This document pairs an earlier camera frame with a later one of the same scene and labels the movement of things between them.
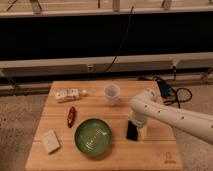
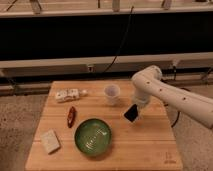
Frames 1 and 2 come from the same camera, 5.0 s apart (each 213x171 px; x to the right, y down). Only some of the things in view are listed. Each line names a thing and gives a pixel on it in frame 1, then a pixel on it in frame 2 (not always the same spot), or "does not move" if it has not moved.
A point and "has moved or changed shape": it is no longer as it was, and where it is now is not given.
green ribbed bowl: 93,136 does not move
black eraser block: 132,131 has moved or changed shape
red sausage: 71,117 does not move
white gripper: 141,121 -> 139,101
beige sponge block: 50,140 does not move
